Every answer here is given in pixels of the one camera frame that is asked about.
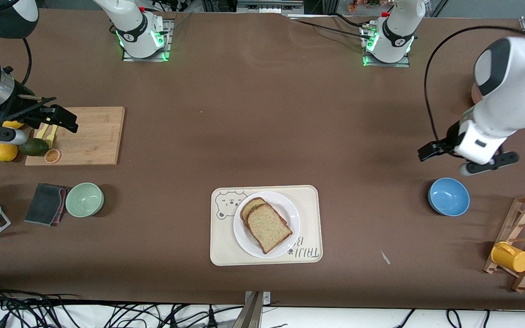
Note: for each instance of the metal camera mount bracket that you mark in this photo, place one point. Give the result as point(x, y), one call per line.
point(253, 314)

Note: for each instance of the blue bowl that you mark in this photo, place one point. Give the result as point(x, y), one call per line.
point(449, 197)

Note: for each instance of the dark green avocado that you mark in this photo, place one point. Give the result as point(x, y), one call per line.
point(33, 147)

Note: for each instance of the wooden cutting board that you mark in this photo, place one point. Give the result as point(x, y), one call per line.
point(98, 136)

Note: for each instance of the brown crust bread slice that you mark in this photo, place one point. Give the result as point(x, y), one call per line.
point(269, 230)
point(248, 208)

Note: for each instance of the small white paper scrap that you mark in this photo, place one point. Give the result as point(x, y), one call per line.
point(384, 257)

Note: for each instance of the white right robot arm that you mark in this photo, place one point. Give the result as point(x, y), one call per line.
point(137, 34)

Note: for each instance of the yellow mug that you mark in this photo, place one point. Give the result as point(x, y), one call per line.
point(513, 259)

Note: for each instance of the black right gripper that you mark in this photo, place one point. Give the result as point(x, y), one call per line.
point(22, 109)

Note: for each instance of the halved orange toy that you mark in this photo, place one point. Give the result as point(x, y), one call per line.
point(53, 156)

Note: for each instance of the round white plate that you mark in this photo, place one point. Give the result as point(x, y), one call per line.
point(244, 237)

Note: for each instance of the wooden mug rack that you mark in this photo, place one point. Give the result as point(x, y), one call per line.
point(521, 282)

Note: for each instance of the round orange-yellow fruit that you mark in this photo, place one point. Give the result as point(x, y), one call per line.
point(5, 152)

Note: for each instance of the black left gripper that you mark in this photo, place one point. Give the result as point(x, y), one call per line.
point(446, 142)

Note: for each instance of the mint green bowl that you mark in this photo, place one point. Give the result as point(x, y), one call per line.
point(84, 199)

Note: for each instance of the folded grey cloth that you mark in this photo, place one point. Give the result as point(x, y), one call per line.
point(43, 205)

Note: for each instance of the cream bear print tray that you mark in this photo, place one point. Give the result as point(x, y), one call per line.
point(310, 205)

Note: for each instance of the grey metal box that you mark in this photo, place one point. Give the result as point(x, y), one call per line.
point(267, 7)

